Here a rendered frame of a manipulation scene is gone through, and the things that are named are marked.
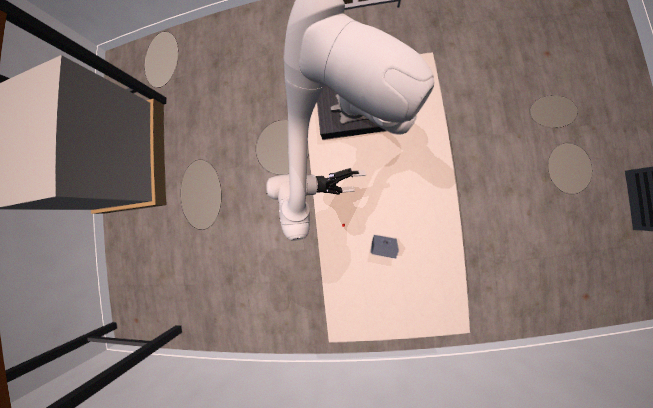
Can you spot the dark grey sloped panel with square hole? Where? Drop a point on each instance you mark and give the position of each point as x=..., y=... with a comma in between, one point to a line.
x=384, y=246

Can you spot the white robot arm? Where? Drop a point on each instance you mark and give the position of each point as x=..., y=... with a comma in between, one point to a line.
x=383, y=77

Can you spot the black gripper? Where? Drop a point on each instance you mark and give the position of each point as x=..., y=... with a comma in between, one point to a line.
x=334, y=178

